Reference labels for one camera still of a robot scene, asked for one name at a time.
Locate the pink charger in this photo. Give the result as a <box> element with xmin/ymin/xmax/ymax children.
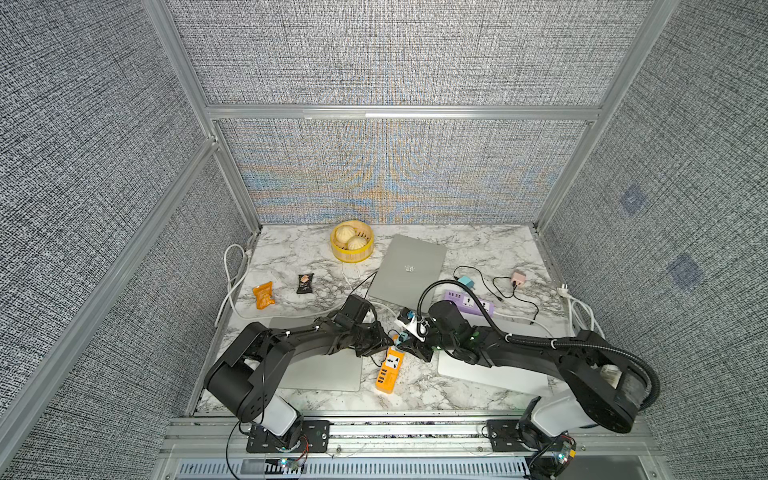
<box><xmin>511</xmin><ymin>271</ymin><xmax>526</xmax><ymax>286</ymax></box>

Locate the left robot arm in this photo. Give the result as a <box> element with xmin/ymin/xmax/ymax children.
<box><xmin>204</xmin><ymin>294</ymin><xmax>394</xmax><ymax>448</ymax></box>

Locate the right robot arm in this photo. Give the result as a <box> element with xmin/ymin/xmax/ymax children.
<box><xmin>399</xmin><ymin>300</ymin><xmax>661</xmax><ymax>449</ymax></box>

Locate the silver Apple laptop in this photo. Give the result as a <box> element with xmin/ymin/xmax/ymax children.
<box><xmin>438</xmin><ymin>315</ymin><xmax>571</xmax><ymax>397</ymax></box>

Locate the grey laptop front left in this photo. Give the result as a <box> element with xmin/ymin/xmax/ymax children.
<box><xmin>279</xmin><ymin>349</ymin><xmax>363</xmax><ymax>392</ymax></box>

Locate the grey laptop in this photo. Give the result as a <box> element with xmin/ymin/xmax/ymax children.
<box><xmin>279</xmin><ymin>349</ymin><xmax>363</xmax><ymax>392</ymax></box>
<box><xmin>369</xmin><ymin>234</ymin><xmax>447</xmax><ymax>310</ymax></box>

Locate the grey laptop at back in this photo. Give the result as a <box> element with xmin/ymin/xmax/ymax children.
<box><xmin>369</xmin><ymin>234</ymin><xmax>447</xmax><ymax>310</ymax></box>

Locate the purple power strip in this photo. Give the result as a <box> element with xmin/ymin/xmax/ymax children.
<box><xmin>443</xmin><ymin>291</ymin><xmax>495</xmax><ymax>316</ymax></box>

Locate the orange power strip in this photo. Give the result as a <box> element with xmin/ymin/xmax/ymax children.
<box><xmin>375</xmin><ymin>347</ymin><xmax>405</xmax><ymax>394</ymax></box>

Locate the black snack packet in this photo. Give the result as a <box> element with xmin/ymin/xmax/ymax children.
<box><xmin>296</xmin><ymin>273</ymin><xmax>314</xmax><ymax>295</ymax></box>

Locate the steamed bun right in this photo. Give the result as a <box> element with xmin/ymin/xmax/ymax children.
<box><xmin>345</xmin><ymin>235</ymin><xmax>368</xmax><ymax>251</ymax></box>

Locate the steamed bun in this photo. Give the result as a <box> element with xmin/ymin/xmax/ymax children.
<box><xmin>334</xmin><ymin>224</ymin><xmax>358</xmax><ymax>250</ymax></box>
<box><xmin>345</xmin><ymin>235</ymin><xmax>368</xmax><ymax>251</ymax></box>

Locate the bamboo steamer with yellow bands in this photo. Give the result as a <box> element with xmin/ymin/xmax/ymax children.
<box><xmin>330</xmin><ymin>220</ymin><xmax>374</xmax><ymax>263</ymax></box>

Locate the steamed bun left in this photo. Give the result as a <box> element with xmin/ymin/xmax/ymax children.
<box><xmin>334</xmin><ymin>224</ymin><xmax>358</xmax><ymax>250</ymax></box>

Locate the orange snack packet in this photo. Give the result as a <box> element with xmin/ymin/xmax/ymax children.
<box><xmin>252</xmin><ymin>281</ymin><xmax>275</xmax><ymax>310</ymax></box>

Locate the black cable to left laptop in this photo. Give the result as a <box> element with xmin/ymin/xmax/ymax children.
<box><xmin>359</xmin><ymin>335</ymin><xmax>400</xmax><ymax>369</ymax></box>

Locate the black cable to back laptop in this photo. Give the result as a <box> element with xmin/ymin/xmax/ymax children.
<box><xmin>452</xmin><ymin>265</ymin><xmax>505</xmax><ymax>301</ymax></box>

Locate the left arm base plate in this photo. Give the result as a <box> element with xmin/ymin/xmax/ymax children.
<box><xmin>246</xmin><ymin>420</ymin><xmax>332</xmax><ymax>454</ymax></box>

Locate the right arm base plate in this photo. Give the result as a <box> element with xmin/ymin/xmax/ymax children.
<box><xmin>485</xmin><ymin>419</ymin><xmax>557</xmax><ymax>453</ymax></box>

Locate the white cord of purple strip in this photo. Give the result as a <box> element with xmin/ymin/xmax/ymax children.
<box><xmin>491</xmin><ymin>283</ymin><xmax>619</xmax><ymax>397</ymax></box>

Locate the white cord of orange strip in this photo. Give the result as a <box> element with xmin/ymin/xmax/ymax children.
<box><xmin>213</xmin><ymin>243</ymin><xmax>403</xmax><ymax>337</ymax></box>

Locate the aluminium front rail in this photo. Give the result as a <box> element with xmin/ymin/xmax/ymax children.
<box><xmin>150</xmin><ymin>411</ymin><xmax>673</xmax><ymax>479</ymax></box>

